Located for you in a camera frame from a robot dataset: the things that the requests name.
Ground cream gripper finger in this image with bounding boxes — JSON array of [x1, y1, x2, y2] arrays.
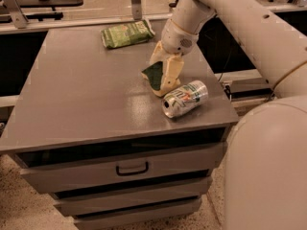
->
[[150, 41, 167, 65], [153, 55, 184, 97]]

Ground green and yellow sponge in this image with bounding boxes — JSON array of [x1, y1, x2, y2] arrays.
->
[[142, 61, 163, 91]]

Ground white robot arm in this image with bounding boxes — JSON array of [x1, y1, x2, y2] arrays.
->
[[151, 0, 307, 230]]

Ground silver 7up can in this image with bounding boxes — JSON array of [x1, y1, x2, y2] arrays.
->
[[161, 80, 208, 118]]

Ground green chip bag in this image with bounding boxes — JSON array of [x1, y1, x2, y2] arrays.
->
[[101, 19, 155, 49]]

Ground grey drawer cabinet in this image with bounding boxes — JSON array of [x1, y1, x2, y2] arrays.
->
[[1, 26, 238, 230]]

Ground black cable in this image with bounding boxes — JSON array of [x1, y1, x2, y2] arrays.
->
[[217, 48, 233, 82]]

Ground black drawer handle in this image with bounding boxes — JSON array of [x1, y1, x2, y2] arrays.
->
[[115, 162, 149, 176]]

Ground metal frame rail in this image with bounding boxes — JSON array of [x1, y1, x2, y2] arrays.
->
[[1, 0, 306, 30]]

